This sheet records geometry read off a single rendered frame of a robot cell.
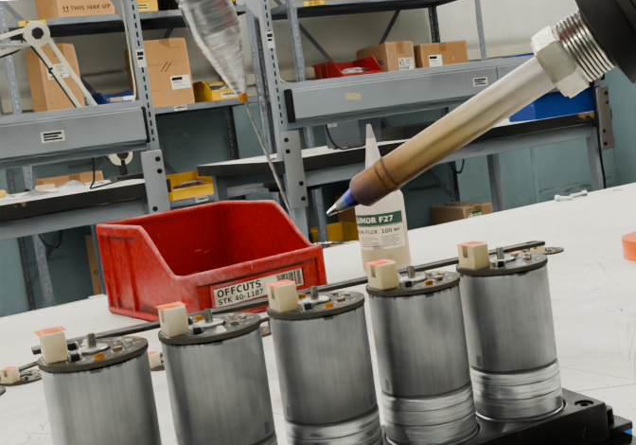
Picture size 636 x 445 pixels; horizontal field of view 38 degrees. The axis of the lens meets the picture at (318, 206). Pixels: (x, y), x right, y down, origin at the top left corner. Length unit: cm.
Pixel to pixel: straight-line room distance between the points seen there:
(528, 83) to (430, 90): 287
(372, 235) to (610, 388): 31
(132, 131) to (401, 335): 239
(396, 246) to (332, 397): 40
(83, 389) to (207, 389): 3
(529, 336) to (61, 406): 12
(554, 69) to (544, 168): 603
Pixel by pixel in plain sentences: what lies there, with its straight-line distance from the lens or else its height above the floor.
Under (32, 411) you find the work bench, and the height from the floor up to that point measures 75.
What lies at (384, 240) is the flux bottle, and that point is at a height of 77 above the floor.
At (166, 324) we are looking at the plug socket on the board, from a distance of 22.
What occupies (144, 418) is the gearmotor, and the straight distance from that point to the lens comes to 22.
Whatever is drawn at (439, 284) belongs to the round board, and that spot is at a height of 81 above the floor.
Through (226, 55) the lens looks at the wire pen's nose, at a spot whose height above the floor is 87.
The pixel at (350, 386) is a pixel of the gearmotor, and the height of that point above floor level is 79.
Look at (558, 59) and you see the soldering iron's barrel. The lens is 20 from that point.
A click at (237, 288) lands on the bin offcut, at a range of 54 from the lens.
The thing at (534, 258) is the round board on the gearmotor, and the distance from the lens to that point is 26.
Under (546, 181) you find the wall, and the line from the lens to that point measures 624.
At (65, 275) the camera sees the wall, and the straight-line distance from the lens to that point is 476.
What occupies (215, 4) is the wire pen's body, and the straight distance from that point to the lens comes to 20.
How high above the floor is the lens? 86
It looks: 5 degrees down
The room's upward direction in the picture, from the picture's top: 8 degrees counter-clockwise
